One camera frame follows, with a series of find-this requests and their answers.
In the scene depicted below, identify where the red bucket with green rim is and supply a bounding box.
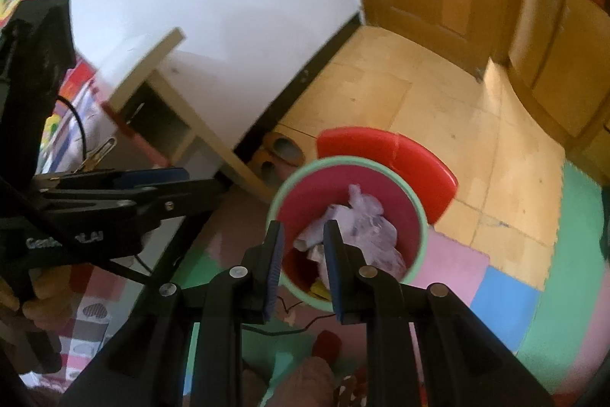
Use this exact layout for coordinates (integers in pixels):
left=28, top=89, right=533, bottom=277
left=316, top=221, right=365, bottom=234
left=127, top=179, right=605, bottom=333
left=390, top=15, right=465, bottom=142
left=267, top=156, right=430, bottom=311

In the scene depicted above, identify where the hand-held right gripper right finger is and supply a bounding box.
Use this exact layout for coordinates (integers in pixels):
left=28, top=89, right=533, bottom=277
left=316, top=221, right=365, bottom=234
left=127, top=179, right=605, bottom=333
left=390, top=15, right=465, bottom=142
left=323, top=219, right=556, bottom=407

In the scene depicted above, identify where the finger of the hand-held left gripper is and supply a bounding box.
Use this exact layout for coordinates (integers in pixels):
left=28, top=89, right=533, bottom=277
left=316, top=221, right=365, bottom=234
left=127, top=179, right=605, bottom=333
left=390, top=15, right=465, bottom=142
left=40, top=177, right=227, bottom=246
left=33, top=167, right=190, bottom=198

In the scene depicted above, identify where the brown fuzzy pants leg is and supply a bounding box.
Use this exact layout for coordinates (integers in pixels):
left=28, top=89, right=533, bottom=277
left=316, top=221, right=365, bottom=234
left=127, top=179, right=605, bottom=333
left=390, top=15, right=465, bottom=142
left=241, top=357, right=334, bottom=407

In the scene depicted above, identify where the red plush slipper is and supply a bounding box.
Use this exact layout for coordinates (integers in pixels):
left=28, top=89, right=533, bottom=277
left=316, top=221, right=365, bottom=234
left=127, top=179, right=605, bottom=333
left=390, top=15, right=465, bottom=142
left=312, top=330, right=370, bottom=407

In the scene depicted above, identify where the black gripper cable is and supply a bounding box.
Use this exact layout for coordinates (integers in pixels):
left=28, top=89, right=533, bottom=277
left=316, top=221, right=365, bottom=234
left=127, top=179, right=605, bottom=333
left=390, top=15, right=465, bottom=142
left=0, top=95, right=159, bottom=287

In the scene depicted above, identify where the red plastic stool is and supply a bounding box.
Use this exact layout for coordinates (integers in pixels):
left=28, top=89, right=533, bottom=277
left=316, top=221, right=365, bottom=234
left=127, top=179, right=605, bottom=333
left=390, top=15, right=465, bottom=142
left=316, top=127, right=459, bottom=227

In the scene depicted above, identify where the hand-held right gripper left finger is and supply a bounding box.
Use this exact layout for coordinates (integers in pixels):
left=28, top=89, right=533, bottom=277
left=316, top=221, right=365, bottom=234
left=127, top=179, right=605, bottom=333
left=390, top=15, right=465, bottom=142
left=57, top=220, right=286, bottom=407

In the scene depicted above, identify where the white plastic bag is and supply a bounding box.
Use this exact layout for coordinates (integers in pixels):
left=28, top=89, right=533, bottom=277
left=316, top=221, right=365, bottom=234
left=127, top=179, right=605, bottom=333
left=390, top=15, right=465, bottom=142
left=293, top=184, right=408, bottom=284

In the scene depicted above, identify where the checkered heart blanket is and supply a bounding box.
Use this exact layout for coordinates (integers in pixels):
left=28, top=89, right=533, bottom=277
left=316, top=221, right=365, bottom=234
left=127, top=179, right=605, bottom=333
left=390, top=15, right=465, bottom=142
left=19, top=78, right=172, bottom=389

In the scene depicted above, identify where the wooden cabinet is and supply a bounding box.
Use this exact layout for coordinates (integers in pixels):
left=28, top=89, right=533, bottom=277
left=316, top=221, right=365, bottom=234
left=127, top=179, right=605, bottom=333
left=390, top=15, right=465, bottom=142
left=505, top=0, right=610, bottom=160

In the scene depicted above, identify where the beige side table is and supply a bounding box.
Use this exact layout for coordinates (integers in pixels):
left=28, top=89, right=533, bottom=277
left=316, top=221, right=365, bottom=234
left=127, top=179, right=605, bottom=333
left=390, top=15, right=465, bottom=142
left=93, top=27, right=282, bottom=205

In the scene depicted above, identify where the colourful foam floor mat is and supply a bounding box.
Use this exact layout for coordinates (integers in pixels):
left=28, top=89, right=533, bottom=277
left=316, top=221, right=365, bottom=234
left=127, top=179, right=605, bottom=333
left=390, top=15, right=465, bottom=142
left=167, top=159, right=610, bottom=407

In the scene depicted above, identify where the thin black floor cable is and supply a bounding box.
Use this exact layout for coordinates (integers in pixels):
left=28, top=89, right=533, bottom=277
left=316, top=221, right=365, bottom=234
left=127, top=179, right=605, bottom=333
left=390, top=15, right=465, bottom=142
left=241, top=296, right=334, bottom=337

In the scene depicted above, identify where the metal spring clip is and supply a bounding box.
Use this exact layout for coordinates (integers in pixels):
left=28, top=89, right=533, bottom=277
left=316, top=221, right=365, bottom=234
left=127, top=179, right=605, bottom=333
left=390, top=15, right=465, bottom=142
left=71, top=137, right=117, bottom=173

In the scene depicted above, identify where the person's left hand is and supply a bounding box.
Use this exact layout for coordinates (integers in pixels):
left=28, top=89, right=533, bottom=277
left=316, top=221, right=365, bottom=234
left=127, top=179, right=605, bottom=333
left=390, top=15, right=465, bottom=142
left=0, top=269, right=72, bottom=327

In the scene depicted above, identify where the brown slipper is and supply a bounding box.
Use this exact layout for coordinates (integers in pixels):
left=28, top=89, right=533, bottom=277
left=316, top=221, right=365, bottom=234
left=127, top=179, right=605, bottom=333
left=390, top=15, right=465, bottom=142
left=262, top=131, right=306, bottom=164
left=250, top=150, right=287, bottom=188

